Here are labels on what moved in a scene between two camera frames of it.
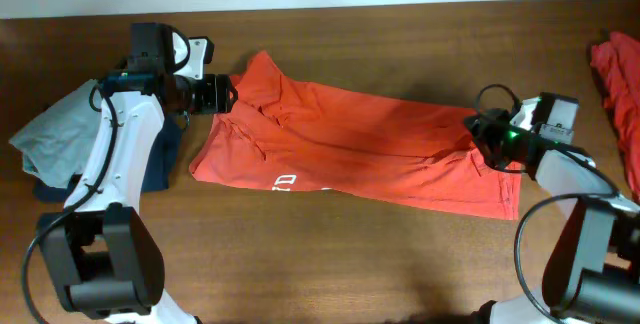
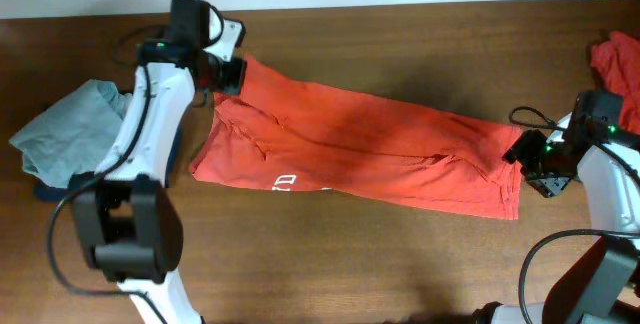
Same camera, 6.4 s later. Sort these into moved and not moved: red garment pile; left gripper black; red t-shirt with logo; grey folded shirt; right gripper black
Moved: right gripper black; left gripper black
Not moved: red garment pile; red t-shirt with logo; grey folded shirt
